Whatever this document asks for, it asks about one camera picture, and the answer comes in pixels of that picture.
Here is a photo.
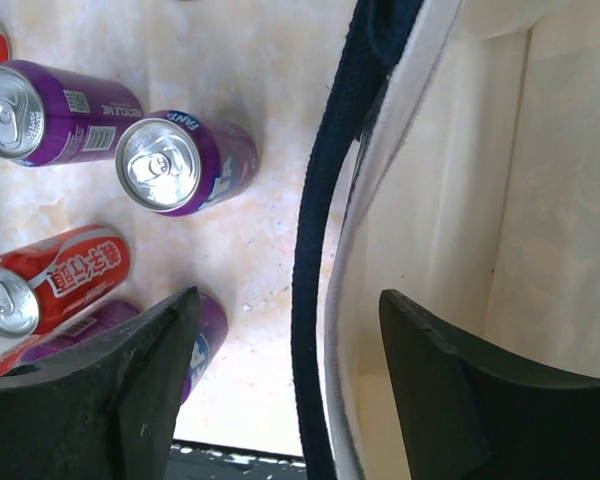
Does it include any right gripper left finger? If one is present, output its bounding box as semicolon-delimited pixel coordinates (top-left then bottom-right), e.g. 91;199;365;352
0;287;200;479

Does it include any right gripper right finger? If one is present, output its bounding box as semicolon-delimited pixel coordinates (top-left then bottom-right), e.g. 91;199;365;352
379;290;600;479

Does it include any beige canvas tote bag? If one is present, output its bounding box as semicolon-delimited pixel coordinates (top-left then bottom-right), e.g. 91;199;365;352
291;1;600;479

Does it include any purple Fanta can lower left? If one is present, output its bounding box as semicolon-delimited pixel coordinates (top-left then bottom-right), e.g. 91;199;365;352
15;293;228;403

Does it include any purple fanta can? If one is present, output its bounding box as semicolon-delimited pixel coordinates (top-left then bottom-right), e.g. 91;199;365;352
115;110;260;217
15;293;228;403
0;60;143;167

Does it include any purple Fanta can lower right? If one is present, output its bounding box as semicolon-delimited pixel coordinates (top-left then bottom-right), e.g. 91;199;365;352
115;110;260;217

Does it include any purple Fanta can middle right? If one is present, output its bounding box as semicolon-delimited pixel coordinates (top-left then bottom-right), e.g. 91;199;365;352
0;60;143;167

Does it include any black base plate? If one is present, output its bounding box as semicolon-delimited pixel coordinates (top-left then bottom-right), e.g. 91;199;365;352
165;439;307;480

